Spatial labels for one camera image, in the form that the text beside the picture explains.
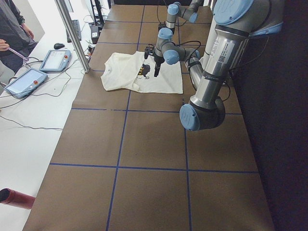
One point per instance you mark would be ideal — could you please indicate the far blue teach pendant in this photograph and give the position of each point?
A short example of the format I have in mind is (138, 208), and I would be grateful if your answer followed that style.
(56, 61)

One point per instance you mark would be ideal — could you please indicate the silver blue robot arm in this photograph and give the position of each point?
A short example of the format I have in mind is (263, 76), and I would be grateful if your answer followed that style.
(234, 22)
(176, 10)

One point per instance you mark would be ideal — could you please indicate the cream long sleeve cat shirt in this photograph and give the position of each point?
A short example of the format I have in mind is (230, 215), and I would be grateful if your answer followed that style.
(134, 72)

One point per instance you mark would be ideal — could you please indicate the black computer mouse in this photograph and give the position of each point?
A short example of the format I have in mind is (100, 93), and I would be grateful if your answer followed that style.
(58, 46)

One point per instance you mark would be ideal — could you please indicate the aluminium frame post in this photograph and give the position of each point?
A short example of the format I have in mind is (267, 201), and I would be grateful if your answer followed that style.
(64, 13)

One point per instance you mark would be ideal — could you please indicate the red cylinder bottle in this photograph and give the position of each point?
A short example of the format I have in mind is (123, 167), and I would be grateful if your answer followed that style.
(15, 198)

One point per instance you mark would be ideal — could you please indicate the near blue teach pendant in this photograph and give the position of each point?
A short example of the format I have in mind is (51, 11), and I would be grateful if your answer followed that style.
(26, 83)

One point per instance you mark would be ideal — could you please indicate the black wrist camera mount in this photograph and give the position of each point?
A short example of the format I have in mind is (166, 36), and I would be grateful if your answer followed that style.
(149, 51)

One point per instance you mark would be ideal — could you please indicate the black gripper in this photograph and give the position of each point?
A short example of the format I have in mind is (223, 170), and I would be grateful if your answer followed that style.
(157, 60)

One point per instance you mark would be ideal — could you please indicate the blue teach pendant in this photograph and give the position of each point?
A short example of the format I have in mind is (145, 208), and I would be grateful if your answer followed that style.
(56, 61)
(26, 83)

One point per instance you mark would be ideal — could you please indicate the person in dark jacket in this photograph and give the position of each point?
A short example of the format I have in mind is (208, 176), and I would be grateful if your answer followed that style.
(14, 34)

